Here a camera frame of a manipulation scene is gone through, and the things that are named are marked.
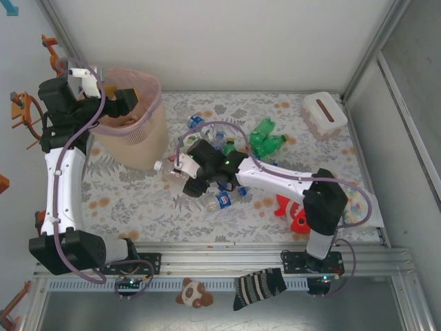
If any brown white panda plush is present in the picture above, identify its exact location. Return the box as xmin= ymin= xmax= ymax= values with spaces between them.
xmin=175 ymin=277 xmax=214 ymax=308

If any colourful printed plastic packet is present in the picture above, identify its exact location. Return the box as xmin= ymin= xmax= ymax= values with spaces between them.
xmin=344 ymin=182 xmax=383 ymax=228

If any small orange wall sticker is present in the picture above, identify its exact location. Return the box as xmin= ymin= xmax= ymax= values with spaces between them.
xmin=34 ymin=208 xmax=51 ymax=239
xmin=0 ymin=281 xmax=32 ymax=328

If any orange claw wall sticker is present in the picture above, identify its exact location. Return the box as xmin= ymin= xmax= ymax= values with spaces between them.
xmin=9 ymin=91 xmax=45 ymax=150

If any red fish plush toy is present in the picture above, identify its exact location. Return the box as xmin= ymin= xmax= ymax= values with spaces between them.
xmin=274 ymin=193 xmax=311 ymax=234

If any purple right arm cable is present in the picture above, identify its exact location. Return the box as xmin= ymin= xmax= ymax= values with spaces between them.
xmin=174 ymin=121 xmax=373 ymax=300

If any small green-lit circuit board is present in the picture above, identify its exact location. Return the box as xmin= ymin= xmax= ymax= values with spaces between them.
xmin=314 ymin=274 xmax=342 ymax=286
xmin=116 ymin=275 xmax=145 ymax=290

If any blue-label bottle white cap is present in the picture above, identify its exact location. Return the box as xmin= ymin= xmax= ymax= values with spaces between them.
xmin=187 ymin=114 xmax=213 ymax=136

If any lime label clear bottle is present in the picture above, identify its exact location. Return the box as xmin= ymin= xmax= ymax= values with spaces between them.
xmin=177 ymin=133 xmax=201 ymax=148

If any aluminium mounting rail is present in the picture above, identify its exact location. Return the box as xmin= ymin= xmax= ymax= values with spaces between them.
xmin=32 ymin=241 xmax=411 ymax=277

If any clear bottle Pepsi label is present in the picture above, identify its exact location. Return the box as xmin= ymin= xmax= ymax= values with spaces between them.
xmin=201 ymin=188 xmax=251 ymax=212

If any aluminium frame post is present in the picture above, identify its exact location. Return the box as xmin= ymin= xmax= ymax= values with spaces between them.
xmin=340 ymin=0 xmax=414 ymax=103
xmin=38 ymin=0 xmax=91 ymax=86

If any white slotted cable duct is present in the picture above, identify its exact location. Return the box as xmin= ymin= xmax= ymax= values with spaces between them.
xmin=46 ymin=278 xmax=313 ymax=291

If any clear unlabelled bottle white cap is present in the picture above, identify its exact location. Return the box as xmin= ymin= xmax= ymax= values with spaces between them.
xmin=153 ymin=160 xmax=187 ymax=181

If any pink plastic bin liner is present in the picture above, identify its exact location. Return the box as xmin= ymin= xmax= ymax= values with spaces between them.
xmin=92 ymin=68 xmax=163 ymax=137

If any beige ribbed plastic bin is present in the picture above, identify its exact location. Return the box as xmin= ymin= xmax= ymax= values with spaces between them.
xmin=90 ymin=68 xmax=169 ymax=171

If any green bottle yellow cap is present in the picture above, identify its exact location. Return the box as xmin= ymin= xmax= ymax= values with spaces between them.
xmin=254 ymin=133 xmax=289 ymax=159
xmin=222 ymin=137 xmax=239 ymax=157
xmin=248 ymin=117 xmax=278 ymax=152

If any white pink tissue box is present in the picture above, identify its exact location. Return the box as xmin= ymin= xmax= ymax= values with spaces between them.
xmin=298 ymin=92 xmax=348 ymax=141

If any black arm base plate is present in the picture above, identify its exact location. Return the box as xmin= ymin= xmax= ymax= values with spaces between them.
xmin=280 ymin=250 xmax=345 ymax=275
xmin=136 ymin=252 xmax=163 ymax=275

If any floral tablecloth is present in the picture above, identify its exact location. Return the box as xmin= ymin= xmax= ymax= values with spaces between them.
xmin=81 ymin=91 xmax=383 ymax=244

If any black beige striped sock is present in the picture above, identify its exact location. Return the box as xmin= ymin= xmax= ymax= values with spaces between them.
xmin=232 ymin=267 xmax=288 ymax=312

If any pale blue bottle purple lettering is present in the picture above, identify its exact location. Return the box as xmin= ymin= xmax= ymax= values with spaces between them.
xmin=209 ymin=130 xmax=227 ymax=151

